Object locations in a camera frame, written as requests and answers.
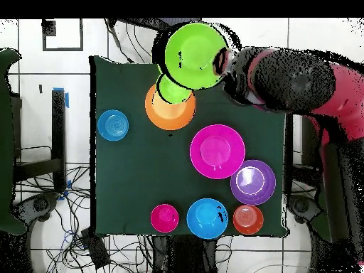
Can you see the large green bowl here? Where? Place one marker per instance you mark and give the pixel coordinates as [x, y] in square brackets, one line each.
[193, 54]

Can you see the small green bowl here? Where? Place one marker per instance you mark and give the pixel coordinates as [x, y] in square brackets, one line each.
[172, 92]

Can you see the large orange bowl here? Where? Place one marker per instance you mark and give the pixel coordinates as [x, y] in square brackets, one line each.
[167, 116]

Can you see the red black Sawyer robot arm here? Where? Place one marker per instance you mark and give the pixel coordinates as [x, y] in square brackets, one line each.
[293, 82]

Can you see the grey office chair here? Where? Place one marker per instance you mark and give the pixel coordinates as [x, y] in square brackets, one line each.
[142, 23]

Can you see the large pink bowl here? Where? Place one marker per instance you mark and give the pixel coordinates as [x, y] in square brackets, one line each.
[217, 152]

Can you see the purple bowl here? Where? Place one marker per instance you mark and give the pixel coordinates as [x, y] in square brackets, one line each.
[253, 182]

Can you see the blue cup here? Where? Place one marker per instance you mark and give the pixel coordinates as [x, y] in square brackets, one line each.
[113, 125]

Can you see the dark green tablecloth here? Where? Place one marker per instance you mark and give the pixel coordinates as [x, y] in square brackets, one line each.
[128, 159]

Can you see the blue bowl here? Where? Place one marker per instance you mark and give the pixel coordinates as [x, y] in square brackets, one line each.
[206, 217]

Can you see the orange cup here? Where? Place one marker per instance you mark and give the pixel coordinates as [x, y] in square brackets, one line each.
[248, 219]

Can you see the black chair base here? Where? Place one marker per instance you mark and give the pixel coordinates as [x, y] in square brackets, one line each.
[303, 206]
[39, 204]

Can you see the small crimson bowl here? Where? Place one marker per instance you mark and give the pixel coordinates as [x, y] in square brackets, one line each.
[165, 218]

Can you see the green cloth on side table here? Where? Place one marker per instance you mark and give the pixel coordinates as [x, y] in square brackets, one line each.
[321, 227]
[5, 142]

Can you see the black power strip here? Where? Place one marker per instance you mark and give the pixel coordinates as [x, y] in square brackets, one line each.
[95, 247]

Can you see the black metal frame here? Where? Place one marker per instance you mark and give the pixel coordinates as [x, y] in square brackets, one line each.
[288, 159]
[58, 128]

